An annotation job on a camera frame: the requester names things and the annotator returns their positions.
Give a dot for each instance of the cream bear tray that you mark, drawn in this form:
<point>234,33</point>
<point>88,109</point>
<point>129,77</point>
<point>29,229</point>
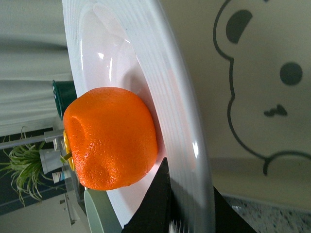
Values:
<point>250,64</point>

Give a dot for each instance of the light green bowl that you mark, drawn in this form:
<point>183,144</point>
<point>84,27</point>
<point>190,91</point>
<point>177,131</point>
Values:
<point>100,213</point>

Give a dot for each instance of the orange mandarin fruit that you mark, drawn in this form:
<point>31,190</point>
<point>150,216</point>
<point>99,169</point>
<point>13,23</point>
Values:
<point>112,138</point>

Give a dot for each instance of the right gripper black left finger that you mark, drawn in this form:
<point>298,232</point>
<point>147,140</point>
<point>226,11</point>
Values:
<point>154,212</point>

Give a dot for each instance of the yellow mug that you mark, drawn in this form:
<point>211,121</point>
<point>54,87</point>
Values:
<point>68,150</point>

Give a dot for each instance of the dark green mug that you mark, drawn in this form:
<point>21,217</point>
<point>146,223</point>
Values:
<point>64,94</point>

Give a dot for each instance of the green potted plant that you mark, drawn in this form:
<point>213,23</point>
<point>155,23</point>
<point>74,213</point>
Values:
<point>23,180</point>

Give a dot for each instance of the white grey curtain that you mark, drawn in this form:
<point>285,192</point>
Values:
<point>33,54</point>

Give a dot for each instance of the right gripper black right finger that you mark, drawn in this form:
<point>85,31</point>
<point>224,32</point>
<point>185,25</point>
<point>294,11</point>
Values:
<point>227,219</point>

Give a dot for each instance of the white round plate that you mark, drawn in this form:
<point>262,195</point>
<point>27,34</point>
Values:
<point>130,44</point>

